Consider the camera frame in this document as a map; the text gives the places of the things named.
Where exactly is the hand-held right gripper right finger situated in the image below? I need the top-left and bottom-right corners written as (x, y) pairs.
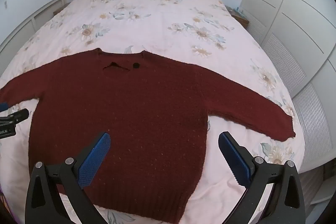
top-left (218, 131), bottom-right (306, 224)

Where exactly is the wooden nightstand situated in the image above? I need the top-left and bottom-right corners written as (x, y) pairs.
top-left (225, 5), bottom-right (250, 29)

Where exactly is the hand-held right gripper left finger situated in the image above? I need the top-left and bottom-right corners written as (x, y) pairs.
top-left (25, 132), bottom-right (112, 224)

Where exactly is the white wardrobe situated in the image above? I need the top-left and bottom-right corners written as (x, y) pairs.
top-left (238, 0), bottom-right (336, 203)

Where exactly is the pink floral bed sheet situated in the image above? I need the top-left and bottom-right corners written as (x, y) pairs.
top-left (0, 0), bottom-right (306, 224)

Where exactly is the dark red knitted sweater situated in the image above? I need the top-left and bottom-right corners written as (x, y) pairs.
top-left (0, 48), bottom-right (297, 224)

